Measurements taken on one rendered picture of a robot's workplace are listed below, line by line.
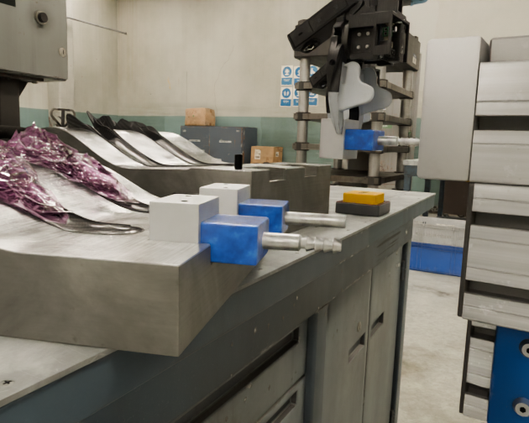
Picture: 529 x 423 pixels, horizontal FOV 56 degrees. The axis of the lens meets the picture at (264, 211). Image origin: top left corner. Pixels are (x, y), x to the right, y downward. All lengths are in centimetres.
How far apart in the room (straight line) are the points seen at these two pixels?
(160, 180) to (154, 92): 874
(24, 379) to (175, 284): 9
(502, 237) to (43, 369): 28
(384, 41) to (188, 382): 46
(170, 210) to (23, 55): 113
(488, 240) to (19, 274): 29
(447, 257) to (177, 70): 644
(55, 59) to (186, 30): 762
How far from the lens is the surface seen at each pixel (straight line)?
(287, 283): 53
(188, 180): 62
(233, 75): 840
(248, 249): 33
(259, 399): 67
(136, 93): 966
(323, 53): 480
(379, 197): 91
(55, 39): 151
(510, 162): 33
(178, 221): 34
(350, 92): 67
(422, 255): 383
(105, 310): 31
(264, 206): 44
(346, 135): 68
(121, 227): 41
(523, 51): 35
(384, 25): 69
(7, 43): 142
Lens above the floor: 93
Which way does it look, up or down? 8 degrees down
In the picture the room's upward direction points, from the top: 2 degrees clockwise
